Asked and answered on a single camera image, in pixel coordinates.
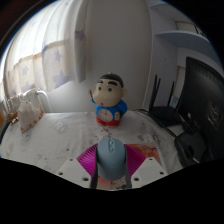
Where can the light blue computer mouse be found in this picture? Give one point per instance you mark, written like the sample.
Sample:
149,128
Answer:
111,160

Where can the black router with antennas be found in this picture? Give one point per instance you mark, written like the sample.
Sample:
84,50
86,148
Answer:
165,115

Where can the red printed mouse pad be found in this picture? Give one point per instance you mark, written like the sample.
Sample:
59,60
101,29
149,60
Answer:
148,150

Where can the white star-print curtain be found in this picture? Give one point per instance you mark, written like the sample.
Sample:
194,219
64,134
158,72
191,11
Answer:
40,56

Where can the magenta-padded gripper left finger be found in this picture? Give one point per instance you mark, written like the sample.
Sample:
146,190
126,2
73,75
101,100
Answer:
75,170

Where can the cartoon boy figurine clock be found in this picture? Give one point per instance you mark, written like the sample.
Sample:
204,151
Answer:
109,105

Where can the black computer monitor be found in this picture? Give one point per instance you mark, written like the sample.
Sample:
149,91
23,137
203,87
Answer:
203,100

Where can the white printed tablecloth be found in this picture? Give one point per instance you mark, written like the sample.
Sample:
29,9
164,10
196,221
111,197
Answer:
63,136

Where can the white wall shelf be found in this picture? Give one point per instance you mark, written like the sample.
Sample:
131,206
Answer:
190,40

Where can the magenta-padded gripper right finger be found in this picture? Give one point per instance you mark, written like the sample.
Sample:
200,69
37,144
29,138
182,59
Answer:
146,170

